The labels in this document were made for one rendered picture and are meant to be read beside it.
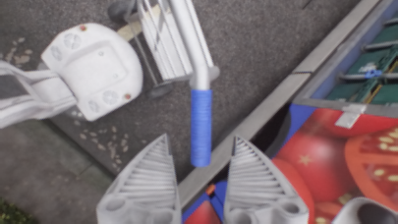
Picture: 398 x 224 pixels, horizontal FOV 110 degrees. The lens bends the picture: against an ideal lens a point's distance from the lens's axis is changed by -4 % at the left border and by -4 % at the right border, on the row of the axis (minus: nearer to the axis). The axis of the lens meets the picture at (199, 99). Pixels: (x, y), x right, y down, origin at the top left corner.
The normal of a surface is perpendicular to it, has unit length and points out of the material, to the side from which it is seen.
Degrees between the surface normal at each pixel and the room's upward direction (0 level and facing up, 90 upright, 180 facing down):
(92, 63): 0
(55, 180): 8
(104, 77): 0
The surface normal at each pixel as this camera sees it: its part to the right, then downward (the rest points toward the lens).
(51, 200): 0.42, 0.01
